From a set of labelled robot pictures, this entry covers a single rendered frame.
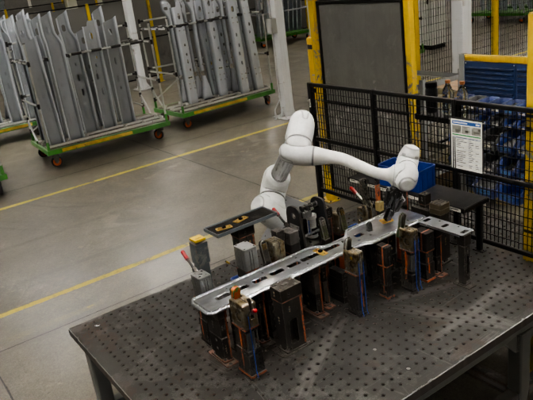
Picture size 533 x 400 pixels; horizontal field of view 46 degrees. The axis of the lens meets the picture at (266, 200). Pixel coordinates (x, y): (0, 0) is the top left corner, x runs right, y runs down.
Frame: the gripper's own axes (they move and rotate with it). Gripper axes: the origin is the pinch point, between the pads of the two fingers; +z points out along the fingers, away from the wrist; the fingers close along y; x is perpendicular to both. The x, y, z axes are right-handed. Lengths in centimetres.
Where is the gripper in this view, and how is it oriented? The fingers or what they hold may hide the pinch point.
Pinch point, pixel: (389, 213)
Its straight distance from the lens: 342.4
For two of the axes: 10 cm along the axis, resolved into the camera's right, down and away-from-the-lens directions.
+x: 7.9, -2.0, 5.8
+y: 5.8, 5.3, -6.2
